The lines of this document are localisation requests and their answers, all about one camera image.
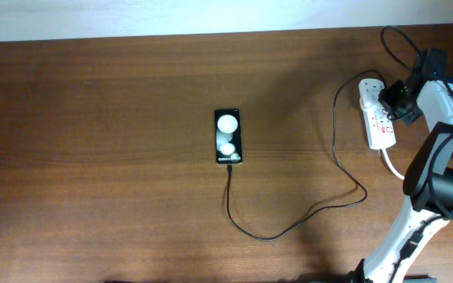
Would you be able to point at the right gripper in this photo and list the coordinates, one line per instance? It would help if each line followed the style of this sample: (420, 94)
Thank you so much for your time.
(385, 98)

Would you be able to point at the white power strip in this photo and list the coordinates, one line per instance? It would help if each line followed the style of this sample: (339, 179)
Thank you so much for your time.
(379, 129)

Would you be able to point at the black Galaxy flip phone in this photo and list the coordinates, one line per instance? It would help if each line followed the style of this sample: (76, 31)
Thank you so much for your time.
(228, 139)

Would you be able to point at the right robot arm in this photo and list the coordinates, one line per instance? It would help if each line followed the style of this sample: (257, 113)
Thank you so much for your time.
(428, 182)

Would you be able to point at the white USB charger plug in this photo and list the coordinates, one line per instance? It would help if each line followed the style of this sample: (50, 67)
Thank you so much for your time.
(368, 100)

